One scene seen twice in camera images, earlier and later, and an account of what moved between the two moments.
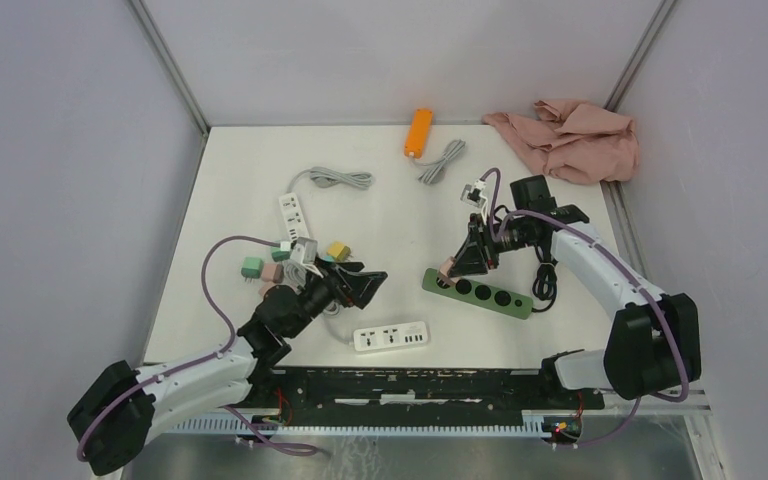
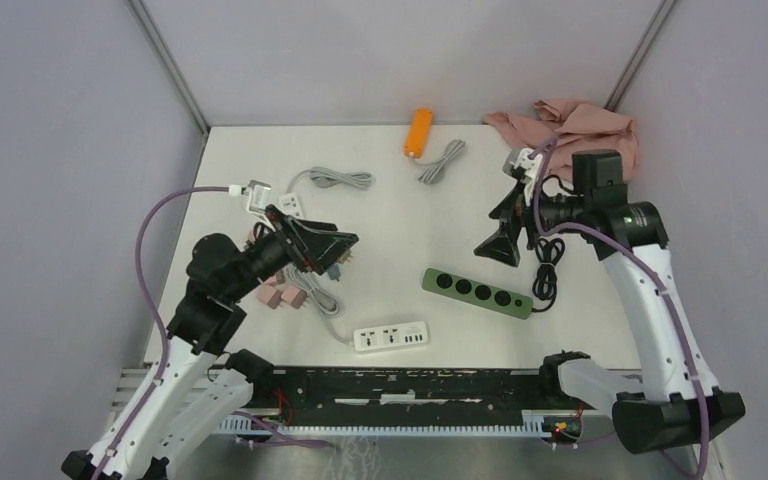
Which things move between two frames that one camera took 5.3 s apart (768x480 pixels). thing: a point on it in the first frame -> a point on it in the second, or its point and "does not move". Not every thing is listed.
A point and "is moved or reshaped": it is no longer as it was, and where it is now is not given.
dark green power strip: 480,295 does not move
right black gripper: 474,254 -> 503,244
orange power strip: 418,133 does not move
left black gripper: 359,287 -> 312,245
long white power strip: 395,335 does not move
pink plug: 265,287 is moved or reshaped
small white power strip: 293,215 does not move
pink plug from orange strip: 272,272 does not move
